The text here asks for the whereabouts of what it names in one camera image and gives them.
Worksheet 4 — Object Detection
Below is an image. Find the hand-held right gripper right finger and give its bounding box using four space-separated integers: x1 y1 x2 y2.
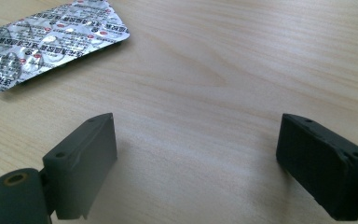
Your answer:
275 113 358 222

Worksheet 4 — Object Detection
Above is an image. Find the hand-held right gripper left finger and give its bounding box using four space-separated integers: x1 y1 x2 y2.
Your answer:
42 112 118 220

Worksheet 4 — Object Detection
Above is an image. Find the silver foil pill blister pack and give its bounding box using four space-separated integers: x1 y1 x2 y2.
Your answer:
0 0 131 93

